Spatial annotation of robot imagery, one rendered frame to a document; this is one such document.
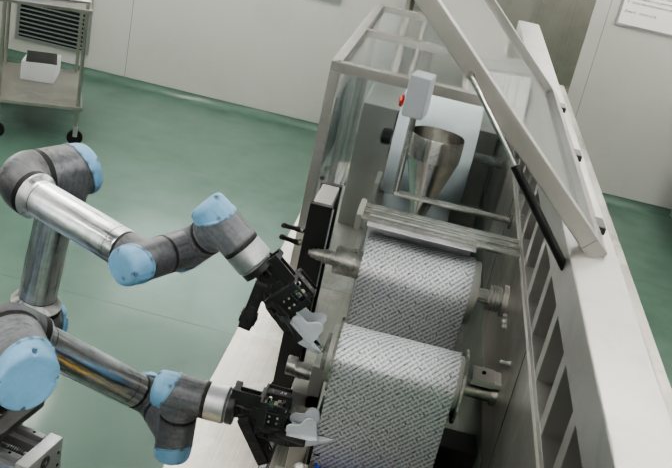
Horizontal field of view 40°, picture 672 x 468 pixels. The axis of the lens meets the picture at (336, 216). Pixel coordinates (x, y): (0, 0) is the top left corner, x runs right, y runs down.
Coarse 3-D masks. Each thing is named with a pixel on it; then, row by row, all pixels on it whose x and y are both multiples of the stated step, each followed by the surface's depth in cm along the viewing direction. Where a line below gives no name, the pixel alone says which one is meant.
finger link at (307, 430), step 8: (288, 424) 181; (296, 424) 180; (304, 424) 180; (312, 424) 180; (288, 432) 181; (296, 432) 181; (304, 432) 180; (312, 432) 180; (312, 440) 180; (320, 440) 181; (328, 440) 181
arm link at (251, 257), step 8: (256, 240) 174; (248, 248) 172; (256, 248) 173; (264, 248) 174; (240, 256) 172; (248, 256) 172; (256, 256) 173; (264, 256) 174; (232, 264) 174; (240, 264) 173; (248, 264) 173; (256, 264) 173; (240, 272) 174; (248, 272) 174
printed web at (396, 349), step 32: (384, 256) 196; (416, 256) 196; (448, 256) 198; (384, 288) 196; (416, 288) 195; (448, 288) 194; (352, 320) 200; (384, 320) 198; (416, 320) 197; (448, 320) 196; (352, 352) 177; (384, 352) 177; (416, 352) 178; (448, 352) 179; (352, 384) 177; (384, 384) 176; (416, 384) 176; (448, 384) 175
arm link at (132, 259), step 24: (24, 168) 185; (48, 168) 190; (0, 192) 187; (24, 192) 182; (48, 192) 181; (24, 216) 185; (48, 216) 179; (72, 216) 176; (96, 216) 175; (72, 240) 177; (96, 240) 172; (120, 240) 170; (144, 240) 170; (168, 240) 173; (120, 264) 166; (144, 264) 166; (168, 264) 171
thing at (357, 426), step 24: (336, 408) 180; (360, 408) 179; (384, 408) 178; (336, 432) 182; (360, 432) 181; (384, 432) 180; (408, 432) 179; (432, 432) 178; (312, 456) 184; (336, 456) 184; (360, 456) 183; (384, 456) 182; (408, 456) 181; (432, 456) 180
